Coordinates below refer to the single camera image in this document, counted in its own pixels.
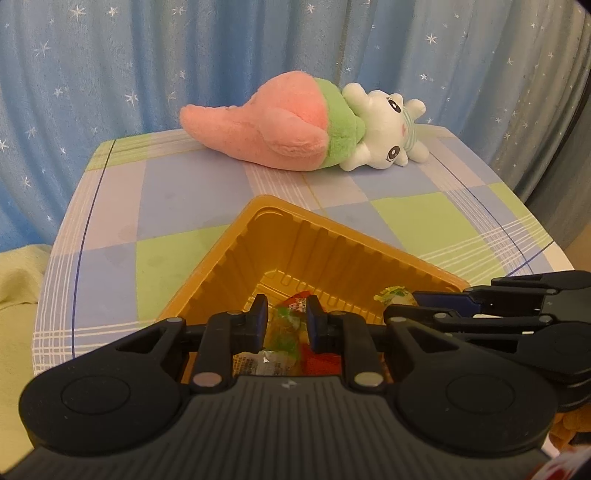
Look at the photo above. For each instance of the white rabbit plush toy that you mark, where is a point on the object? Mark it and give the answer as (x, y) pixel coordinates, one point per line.
(383, 134)

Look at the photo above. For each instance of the grey curtain with lace trim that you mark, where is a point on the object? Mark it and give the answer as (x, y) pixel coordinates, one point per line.
(572, 184)

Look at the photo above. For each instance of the yellow green snack packet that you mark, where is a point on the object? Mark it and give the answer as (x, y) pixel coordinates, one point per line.
(392, 293)

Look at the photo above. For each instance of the red snack packet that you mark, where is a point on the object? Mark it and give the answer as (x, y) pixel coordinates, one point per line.
(318, 362)

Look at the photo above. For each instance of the red white printed cloth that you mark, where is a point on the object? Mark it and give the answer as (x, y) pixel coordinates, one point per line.
(568, 470)

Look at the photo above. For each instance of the person's right hand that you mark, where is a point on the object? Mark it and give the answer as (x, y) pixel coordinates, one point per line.
(572, 424)

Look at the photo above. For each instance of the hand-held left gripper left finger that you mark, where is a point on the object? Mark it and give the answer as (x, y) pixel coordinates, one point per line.
(258, 323)

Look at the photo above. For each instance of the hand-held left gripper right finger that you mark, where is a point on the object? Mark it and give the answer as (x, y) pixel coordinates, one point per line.
(316, 323)

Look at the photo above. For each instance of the cream cloth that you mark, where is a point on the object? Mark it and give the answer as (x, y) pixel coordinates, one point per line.
(18, 286)

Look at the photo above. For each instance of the orange plastic tray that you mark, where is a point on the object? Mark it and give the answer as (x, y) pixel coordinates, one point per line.
(323, 244)

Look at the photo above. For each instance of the blue star curtain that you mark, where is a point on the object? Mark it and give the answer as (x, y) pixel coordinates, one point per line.
(138, 55)

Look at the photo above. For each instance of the green candy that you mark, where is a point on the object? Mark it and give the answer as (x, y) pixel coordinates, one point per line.
(284, 332)

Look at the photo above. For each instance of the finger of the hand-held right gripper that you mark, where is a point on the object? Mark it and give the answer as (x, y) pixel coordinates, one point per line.
(443, 300)
(415, 314)

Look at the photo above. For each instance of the checked tablecloth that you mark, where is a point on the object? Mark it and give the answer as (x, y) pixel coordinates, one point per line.
(161, 198)

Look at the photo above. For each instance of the pink carrot plush toy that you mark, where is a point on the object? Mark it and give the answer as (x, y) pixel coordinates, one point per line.
(268, 120)

